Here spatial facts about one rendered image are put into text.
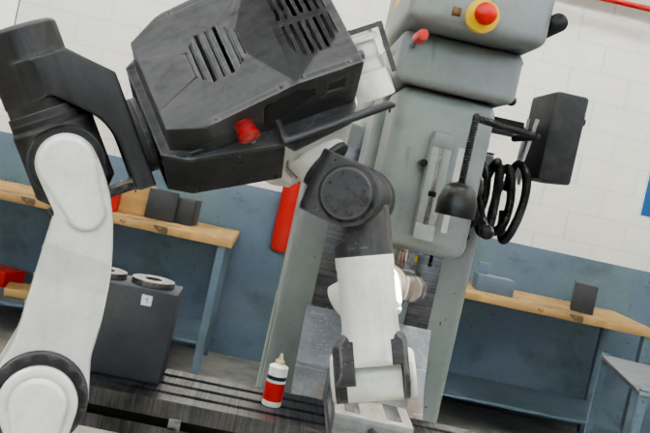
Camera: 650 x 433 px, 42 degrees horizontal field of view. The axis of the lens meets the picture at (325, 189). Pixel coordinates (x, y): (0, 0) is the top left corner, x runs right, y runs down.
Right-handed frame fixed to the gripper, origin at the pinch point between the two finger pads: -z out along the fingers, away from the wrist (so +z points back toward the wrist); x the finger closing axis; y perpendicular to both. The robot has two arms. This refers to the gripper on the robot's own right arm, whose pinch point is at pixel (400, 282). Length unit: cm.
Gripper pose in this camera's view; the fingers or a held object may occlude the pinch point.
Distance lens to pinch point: 177.7
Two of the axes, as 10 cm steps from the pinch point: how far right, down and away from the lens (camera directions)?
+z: -3.7, -0.7, -9.3
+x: -9.0, -2.1, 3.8
